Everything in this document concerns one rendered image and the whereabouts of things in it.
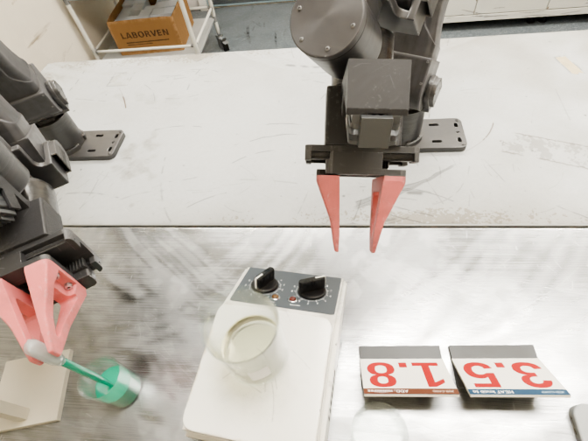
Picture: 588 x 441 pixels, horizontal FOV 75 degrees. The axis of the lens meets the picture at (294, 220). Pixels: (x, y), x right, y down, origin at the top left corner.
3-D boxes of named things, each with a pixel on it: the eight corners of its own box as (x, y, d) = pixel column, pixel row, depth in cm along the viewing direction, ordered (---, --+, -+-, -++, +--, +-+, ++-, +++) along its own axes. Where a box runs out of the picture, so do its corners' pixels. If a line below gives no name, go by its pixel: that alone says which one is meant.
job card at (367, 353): (358, 346, 44) (360, 334, 41) (438, 346, 43) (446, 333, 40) (362, 404, 41) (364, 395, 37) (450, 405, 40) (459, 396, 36)
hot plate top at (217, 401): (221, 304, 41) (219, 300, 40) (333, 320, 38) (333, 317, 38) (181, 430, 34) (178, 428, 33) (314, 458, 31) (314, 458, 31)
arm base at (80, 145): (90, 124, 62) (106, 98, 66) (-18, 129, 65) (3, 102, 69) (114, 159, 68) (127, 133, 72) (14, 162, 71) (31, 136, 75)
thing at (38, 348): (60, 367, 34) (26, 352, 30) (59, 354, 34) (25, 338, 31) (68, 363, 34) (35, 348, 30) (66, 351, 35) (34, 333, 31)
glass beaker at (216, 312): (304, 339, 37) (294, 303, 30) (270, 403, 34) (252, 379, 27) (243, 310, 40) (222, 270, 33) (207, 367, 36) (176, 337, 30)
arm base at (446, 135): (480, 110, 54) (471, 80, 58) (338, 115, 57) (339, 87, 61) (466, 151, 60) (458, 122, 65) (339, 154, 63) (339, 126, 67)
